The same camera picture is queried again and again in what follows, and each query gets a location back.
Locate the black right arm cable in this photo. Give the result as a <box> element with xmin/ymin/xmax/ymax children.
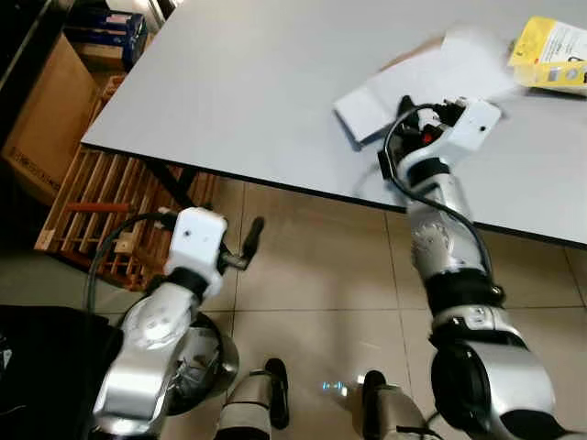
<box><xmin>377</xmin><ymin>103</ymin><xmax>496</xmax><ymax>285</ymax></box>

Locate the large brown cardboard box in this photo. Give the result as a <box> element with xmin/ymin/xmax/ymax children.
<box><xmin>2</xmin><ymin>32</ymin><xmax>102</xmax><ymax>204</ymax></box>

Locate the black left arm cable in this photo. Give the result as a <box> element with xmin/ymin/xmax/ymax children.
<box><xmin>84</xmin><ymin>211</ymin><xmax>180</xmax><ymax>317</ymax></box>

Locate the dark blue box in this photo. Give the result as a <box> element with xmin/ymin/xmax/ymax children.
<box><xmin>64</xmin><ymin>5</ymin><xmax>150</xmax><ymax>70</ymax></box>

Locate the robot leg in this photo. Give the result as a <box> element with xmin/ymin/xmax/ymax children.
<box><xmin>360</xmin><ymin>369</ymin><xmax>441</xmax><ymax>440</ymax></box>
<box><xmin>216</xmin><ymin>357</ymin><xmax>291</xmax><ymax>440</ymax></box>

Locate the black table leg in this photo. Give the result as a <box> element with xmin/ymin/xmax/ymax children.
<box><xmin>138</xmin><ymin>156</ymin><xmax>216</xmax><ymax>207</ymax></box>

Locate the black round rubbish bin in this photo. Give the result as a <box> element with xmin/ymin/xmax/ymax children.
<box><xmin>170</xmin><ymin>312</ymin><xmax>241</xmax><ymax>413</ymax></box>

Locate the yellow printed package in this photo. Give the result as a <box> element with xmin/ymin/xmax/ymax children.
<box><xmin>507</xmin><ymin>16</ymin><xmax>587</xmax><ymax>97</ymax></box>

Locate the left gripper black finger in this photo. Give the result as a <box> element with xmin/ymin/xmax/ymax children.
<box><xmin>240</xmin><ymin>216</ymin><xmax>266</xmax><ymax>259</ymax></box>

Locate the wooden slatted rack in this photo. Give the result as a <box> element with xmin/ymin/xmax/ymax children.
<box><xmin>35</xmin><ymin>73</ymin><xmax>216</xmax><ymax>292</ymax></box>

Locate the printed plastic wrapper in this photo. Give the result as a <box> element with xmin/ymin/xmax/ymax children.
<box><xmin>174</xmin><ymin>335</ymin><xmax>219</xmax><ymax>400</ymax></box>

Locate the black fabric bag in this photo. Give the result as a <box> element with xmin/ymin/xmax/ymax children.
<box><xmin>0</xmin><ymin>304</ymin><xmax>125</xmax><ymax>440</ymax></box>

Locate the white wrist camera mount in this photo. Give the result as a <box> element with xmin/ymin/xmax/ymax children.
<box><xmin>163</xmin><ymin>207</ymin><xmax>228</xmax><ymax>274</ymax></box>
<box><xmin>431</xmin><ymin>98</ymin><xmax>504</xmax><ymax>157</ymax></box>

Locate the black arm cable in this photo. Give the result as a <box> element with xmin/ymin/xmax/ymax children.
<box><xmin>84</xmin><ymin>211</ymin><xmax>180</xmax><ymax>317</ymax></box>
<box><xmin>377</xmin><ymin>103</ymin><xmax>496</xmax><ymax>285</ymax></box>

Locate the robot right leg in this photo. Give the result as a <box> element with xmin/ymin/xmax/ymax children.
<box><xmin>360</xmin><ymin>369</ymin><xmax>441</xmax><ymax>440</ymax></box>

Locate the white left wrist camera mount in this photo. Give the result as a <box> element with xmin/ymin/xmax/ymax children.
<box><xmin>163</xmin><ymin>207</ymin><xmax>228</xmax><ymax>274</ymax></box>

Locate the robot left leg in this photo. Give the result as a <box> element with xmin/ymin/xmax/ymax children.
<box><xmin>216</xmin><ymin>357</ymin><xmax>291</xmax><ymax>440</ymax></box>

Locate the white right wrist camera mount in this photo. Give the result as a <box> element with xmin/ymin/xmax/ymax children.
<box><xmin>431</xmin><ymin>98</ymin><xmax>504</xmax><ymax>157</ymax></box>

